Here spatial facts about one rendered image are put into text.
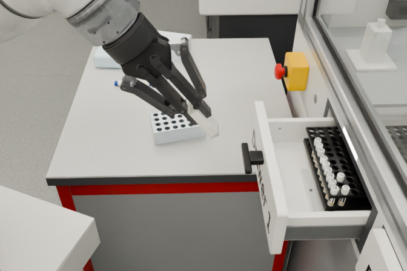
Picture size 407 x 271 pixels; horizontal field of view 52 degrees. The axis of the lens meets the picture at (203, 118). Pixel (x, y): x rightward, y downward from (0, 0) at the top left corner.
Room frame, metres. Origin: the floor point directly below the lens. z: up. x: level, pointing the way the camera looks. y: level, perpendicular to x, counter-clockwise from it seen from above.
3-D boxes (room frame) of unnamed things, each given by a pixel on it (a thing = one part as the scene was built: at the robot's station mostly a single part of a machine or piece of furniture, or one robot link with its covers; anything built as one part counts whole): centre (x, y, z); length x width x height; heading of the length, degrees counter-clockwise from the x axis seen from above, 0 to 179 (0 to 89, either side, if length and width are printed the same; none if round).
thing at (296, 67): (0.88, -0.22, 0.88); 0.07 x 0.05 x 0.07; 2
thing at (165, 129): (0.79, 0.06, 0.78); 0.12 x 0.08 x 0.04; 104
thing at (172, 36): (1.16, 0.11, 0.79); 0.13 x 0.09 x 0.05; 75
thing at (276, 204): (0.54, -0.12, 0.87); 0.29 x 0.02 x 0.11; 2
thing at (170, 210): (0.95, 0.06, 0.38); 0.62 x 0.58 x 0.76; 2
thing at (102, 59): (1.14, 0.27, 0.78); 0.15 x 0.10 x 0.04; 175
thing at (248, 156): (0.54, -0.09, 0.91); 0.07 x 0.04 x 0.01; 2
